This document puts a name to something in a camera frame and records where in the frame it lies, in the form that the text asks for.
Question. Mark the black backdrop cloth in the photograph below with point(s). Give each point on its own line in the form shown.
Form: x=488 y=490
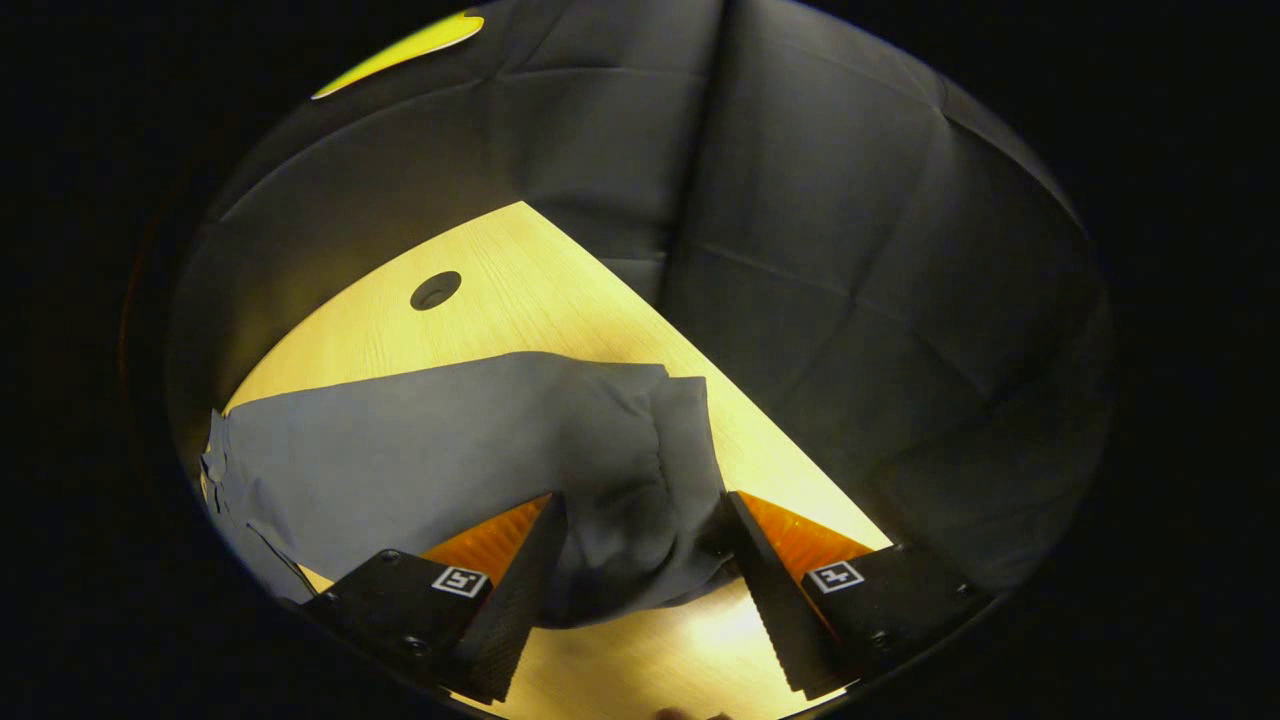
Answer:
x=850 y=200

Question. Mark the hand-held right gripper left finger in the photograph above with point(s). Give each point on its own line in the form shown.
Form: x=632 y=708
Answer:
x=515 y=610

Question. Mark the dark grey shirt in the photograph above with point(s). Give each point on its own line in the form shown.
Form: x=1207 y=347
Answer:
x=450 y=440

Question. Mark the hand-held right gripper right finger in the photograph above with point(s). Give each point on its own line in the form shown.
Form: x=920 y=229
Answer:
x=775 y=610

